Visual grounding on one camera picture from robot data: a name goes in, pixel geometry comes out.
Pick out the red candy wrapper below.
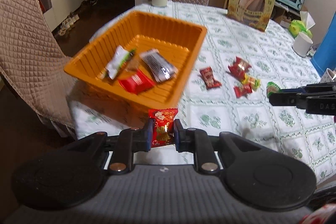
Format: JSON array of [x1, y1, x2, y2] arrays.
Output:
[[148, 108, 178, 147]]

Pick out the yellow green candy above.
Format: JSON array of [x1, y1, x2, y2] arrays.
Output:
[[241, 74, 261, 91]]

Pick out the red square snack packet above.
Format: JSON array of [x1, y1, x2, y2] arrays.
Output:
[[118, 69, 155, 94]]

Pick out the red large candy packet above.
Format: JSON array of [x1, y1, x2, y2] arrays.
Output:
[[228, 56, 252, 81]]

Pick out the red patterned candy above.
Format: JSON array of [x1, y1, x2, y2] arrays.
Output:
[[199, 67, 222, 90]]

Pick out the clear dark snack packet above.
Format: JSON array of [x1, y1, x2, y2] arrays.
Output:
[[139, 49, 178, 83]]

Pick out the small brown candy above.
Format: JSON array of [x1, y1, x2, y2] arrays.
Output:
[[126, 56, 141, 72]]

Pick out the white silver snack wrapper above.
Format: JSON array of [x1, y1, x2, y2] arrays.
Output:
[[99, 46, 136, 80]]

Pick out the white mug with spoon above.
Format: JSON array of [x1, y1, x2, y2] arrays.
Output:
[[320, 68, 336, 83]]

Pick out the blue thermos jug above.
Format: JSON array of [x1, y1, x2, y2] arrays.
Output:
[[311, 14, 336, 76]]

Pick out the green tissue pack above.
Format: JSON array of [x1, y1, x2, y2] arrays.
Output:
[[288, 11, 315, 39]]

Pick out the floral white tablecloth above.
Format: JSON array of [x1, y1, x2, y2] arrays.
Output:
[[64, 2, 335, 182]]

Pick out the orange plastic tray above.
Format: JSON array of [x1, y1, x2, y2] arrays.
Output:
[[63, 10, 208, 110]]

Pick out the quilted chair near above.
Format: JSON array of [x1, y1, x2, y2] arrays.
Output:
[[1, 0, 76, 137]]

